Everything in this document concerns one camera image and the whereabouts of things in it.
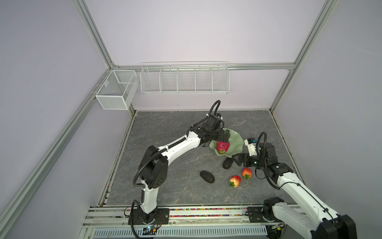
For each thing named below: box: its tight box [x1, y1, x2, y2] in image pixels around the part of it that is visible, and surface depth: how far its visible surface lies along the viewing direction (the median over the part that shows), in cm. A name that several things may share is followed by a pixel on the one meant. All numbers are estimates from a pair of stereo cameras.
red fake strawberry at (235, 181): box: [229, 175, 242, 188], surface depth 83 cm
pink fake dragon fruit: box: [216, 141, 231, 155], surface depth 93 cm
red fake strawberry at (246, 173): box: [241, 167, 253, 180], surface depth 86 cm
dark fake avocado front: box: [199, 170, 215, 184], surface depth 85 cm
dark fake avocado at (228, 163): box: [222, 157, 234, 170], surface depth 90 cm
